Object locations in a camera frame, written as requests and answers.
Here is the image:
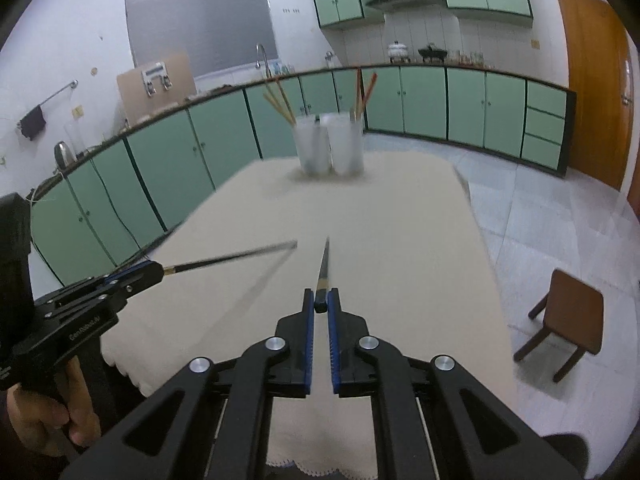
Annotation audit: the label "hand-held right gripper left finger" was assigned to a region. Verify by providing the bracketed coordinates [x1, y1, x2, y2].
[60, 287, 316, 480]

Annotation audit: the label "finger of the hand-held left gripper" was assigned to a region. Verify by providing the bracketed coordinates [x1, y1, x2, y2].
[124, 265, 166, 307]
[102, 260, 162, 287]

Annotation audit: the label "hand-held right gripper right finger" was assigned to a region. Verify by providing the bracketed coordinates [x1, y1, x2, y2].
[327, 287, 581, 480]

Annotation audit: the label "black chopstick with gold band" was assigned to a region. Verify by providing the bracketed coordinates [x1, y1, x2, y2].
[314, 236, 332, 314]
[161, 240, 299, 277]

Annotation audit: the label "white double utensil holder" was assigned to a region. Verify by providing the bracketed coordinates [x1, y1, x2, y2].
[292, 112, 365, 177]

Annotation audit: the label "plain bamboo chopstick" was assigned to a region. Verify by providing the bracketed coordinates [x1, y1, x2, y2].
[263, 91, 295, 126]

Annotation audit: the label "person's left hand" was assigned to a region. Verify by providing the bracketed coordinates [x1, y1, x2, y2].
[7, 360, 101, 456]

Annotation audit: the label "green base cabinets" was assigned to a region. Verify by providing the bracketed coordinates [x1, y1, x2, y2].
[27, 65, 577, 286]

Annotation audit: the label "beige tablecloth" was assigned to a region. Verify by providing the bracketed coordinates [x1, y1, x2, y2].
[100, 152, 518, 478]

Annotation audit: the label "brown cardboard board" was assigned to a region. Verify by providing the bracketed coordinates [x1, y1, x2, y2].
[116, 51, 197, 121]

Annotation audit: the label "black cloth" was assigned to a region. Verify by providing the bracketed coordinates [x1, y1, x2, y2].
[19, 105, 48, 141]

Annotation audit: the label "chrome towel bar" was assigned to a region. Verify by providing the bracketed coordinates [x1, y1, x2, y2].
[17, 79, 80, 126]

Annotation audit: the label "brown wooden stool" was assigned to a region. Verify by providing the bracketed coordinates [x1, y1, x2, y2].
[513, 268, 605, 383]

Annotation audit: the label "chrome sink faucet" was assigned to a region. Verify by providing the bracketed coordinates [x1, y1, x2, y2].
[255, 43, 273, 81]

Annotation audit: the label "black chair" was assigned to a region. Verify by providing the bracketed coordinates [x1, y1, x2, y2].
[542, 432, 591, 480]

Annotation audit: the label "grey window blind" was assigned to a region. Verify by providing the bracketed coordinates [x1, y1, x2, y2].
[124, 0, 278, 78]

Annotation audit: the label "row of glass jars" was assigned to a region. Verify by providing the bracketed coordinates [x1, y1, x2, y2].
[446, 50, 496, 70]

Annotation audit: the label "wooden door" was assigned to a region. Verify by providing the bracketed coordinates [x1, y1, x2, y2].
[551, 0, 636, 191]

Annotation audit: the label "white metal bracket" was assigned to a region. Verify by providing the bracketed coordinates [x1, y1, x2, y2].
[141, 61, 172, 95]

